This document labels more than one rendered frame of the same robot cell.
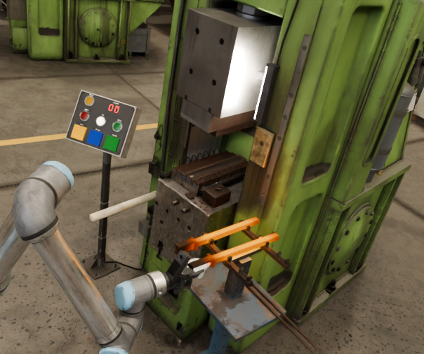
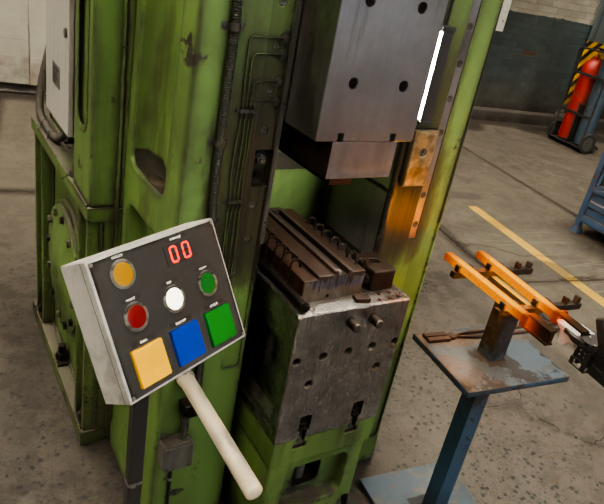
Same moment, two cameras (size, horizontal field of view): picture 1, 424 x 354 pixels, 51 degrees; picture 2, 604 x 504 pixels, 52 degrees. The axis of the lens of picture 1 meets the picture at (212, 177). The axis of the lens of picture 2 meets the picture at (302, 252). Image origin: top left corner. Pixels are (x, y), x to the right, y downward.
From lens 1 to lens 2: 2.32 m
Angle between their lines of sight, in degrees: 65
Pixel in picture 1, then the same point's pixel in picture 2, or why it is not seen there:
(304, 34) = not seen: outside the picture
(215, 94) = (406, 105)
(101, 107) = (156, 269)
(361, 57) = not seen: outside the picture
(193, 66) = (360, 71)
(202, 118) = (377, 158)
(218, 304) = (515, 372)
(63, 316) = not seen: outside the picture
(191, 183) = (349, 280)
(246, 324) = (543, 361)
